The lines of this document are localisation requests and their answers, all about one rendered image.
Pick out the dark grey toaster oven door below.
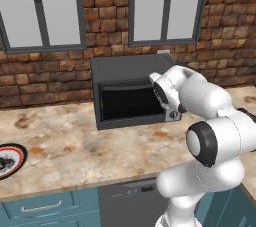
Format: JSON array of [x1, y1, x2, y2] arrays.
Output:
[[95, 115, 169, 131]]

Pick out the dark grey toaster oven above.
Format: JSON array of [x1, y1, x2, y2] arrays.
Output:
[[90, 53, 184, 131]]

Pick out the silver toaster oven knob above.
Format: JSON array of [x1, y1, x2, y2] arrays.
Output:
[[168, 110, 179, 121]]

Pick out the white plate with black rim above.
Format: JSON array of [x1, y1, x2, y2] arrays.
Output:
[[0, 142, 29, 181]]

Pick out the teal cupboard door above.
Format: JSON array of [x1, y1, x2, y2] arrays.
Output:
[[195, 186, 256, 227], [0, 209, 102, 227]]

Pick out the grey framed window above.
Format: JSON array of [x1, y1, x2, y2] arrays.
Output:
[[127, 0, 212, 48], [0, 0, 89, 55]]

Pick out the grey dishwasher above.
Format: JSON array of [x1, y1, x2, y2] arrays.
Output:
[[97, 177, 175, 227]]

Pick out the teal drawer front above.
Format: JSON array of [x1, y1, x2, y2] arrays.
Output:
[[0, 189, 82, 221]]

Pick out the silver drawer handle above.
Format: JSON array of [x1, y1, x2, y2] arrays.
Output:
[[20, 199, 63, 214]]

